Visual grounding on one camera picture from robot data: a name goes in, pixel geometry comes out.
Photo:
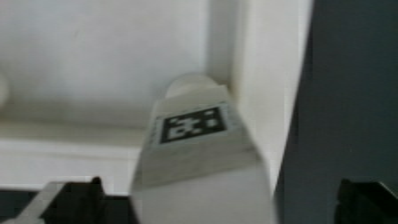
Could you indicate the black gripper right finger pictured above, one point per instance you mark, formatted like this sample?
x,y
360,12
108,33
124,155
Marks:
x,y
367,203

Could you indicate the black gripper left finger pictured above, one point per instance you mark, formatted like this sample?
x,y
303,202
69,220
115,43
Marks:
x,y
67,204

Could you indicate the white table leg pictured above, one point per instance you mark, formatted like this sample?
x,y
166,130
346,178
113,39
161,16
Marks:
x,y
202,177

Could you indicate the white square tabletop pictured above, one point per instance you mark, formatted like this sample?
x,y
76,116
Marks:
x,y
94,53

